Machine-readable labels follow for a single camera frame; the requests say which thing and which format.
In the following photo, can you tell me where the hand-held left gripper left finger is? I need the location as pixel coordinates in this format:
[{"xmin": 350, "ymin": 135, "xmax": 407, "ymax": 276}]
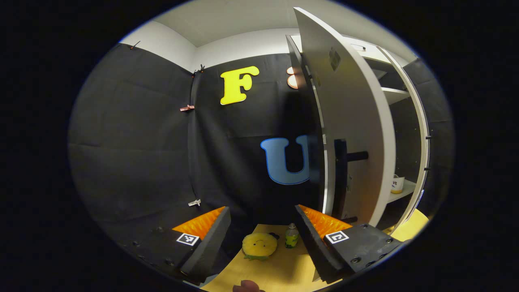
[{"xmin": 118, "ymin": 206, "xmax": 232, "ymax": 285}]

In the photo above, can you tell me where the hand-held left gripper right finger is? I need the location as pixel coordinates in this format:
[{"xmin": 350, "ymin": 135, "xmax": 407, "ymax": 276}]
[{"xmin": 294, "ymin": 204, "xmax": 407, "ymax": 284}]

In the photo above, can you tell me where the white shoe cabinet door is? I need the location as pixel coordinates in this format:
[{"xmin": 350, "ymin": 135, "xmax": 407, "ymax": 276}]
[
  {"xmin": 286, "ymin": 7, "xmax": 397, "ymax": 228},
  {"xmin": 377, "ymin": 45, "xmax": 432, "ymax": 236}
]

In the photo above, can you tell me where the white shoe cabinet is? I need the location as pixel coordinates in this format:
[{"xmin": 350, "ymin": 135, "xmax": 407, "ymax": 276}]
[{"xmin": 290, "ymin": 34, "xmax": 430, "ymax": 236}]

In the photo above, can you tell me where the white cabinet drawer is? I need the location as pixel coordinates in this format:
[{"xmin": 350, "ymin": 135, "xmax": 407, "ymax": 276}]
[{"xmin": 344, "ymin": 36, "xmax": 402, "ymax": 65}]

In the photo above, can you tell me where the small green bottle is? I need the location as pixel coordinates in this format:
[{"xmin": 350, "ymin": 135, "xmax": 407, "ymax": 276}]
[{"xmin": 285, "ymin": 223, "xmax": 299, "ymax": 249}]

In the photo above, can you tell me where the yellow pineapple plush toy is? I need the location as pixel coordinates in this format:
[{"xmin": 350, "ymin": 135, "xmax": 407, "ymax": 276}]
[{"xmin": 242, "ymin": 232, "xmax": 278, "ymax": 261}]

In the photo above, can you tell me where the black backdrop cloth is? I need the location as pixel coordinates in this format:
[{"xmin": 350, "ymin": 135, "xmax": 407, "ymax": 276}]
[{"xmin": 68, "ymin": 43, "xmax": 325, "ymax": 280}]

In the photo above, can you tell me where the black door handle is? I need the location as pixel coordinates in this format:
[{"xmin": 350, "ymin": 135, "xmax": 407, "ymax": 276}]
[
  {"xmin": 424, "ymin": 135, "xmax": 433, "ymax": 172},
  {"xmin": 333, "ymin": 139, "xmax": 369, "ymax": 224}
]

